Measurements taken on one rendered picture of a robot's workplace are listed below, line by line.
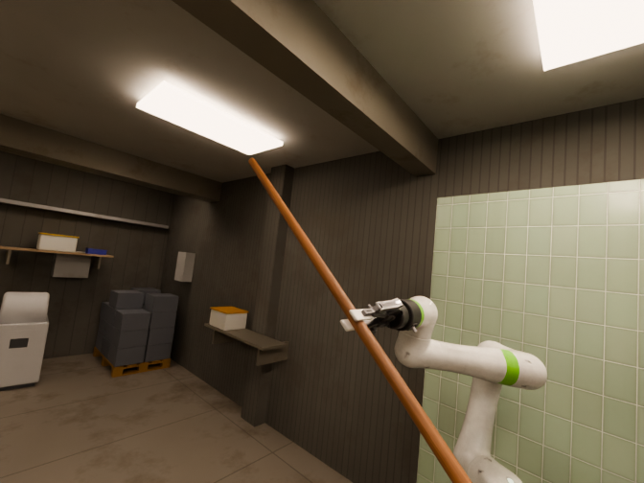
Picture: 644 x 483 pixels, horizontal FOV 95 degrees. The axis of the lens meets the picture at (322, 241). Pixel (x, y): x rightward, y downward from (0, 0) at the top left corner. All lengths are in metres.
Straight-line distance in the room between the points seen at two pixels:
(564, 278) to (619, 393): 0.50
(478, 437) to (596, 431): 0.62
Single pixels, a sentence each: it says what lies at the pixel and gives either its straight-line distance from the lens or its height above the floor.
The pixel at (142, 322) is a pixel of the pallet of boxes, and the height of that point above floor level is 0.83.
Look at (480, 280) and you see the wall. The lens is 1.92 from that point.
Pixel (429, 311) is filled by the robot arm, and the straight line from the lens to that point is 1.01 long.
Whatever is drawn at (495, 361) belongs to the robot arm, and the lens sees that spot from 1.20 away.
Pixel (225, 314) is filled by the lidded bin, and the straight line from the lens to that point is 4.12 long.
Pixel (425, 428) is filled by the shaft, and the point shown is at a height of 1.79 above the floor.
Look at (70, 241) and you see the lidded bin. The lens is 6.40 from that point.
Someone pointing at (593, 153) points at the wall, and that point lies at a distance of 2.86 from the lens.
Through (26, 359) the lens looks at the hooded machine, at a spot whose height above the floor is 0.39.
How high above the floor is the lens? 2.08
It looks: 5 degrees up
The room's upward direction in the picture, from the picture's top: 6 degrees clockwise
